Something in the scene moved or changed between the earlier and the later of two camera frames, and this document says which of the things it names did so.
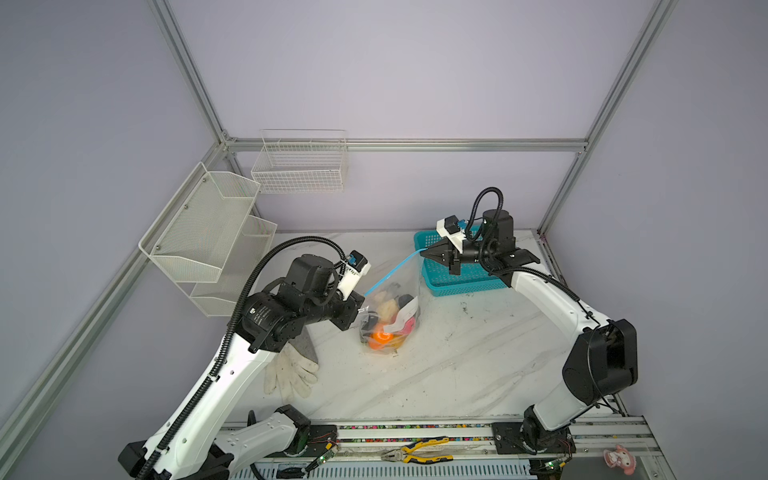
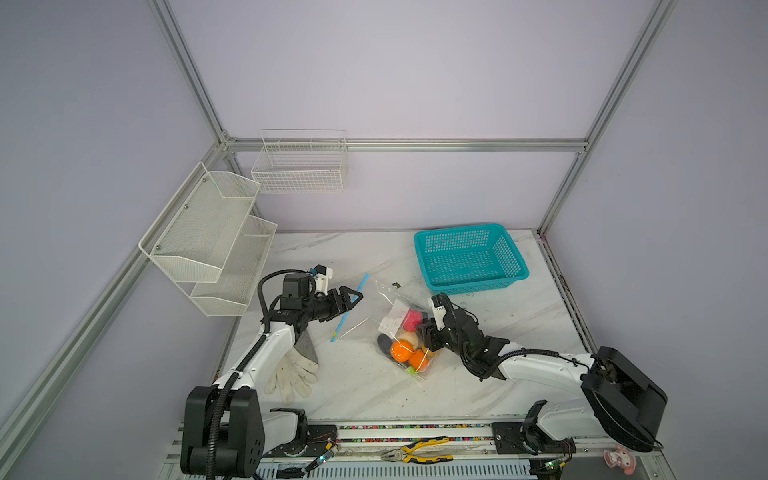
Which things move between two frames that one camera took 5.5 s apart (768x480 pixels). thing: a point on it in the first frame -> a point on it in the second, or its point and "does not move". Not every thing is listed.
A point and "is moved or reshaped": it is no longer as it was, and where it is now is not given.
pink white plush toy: (620, 458) does not move
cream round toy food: (387, 310) -> (410, 336)
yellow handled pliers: (403, 454) does not move
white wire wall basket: (302, 161) does not move
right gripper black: (450, 260) -> (428, 335)
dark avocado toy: (404, 300) -> (384, 342)
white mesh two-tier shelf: (207, 240) does not move
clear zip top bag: (389, 313) is moved or reshaped
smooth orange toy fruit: (378, 339) -> (401, 350)
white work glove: (292, 370) does not move
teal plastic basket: (473, 277) does not move
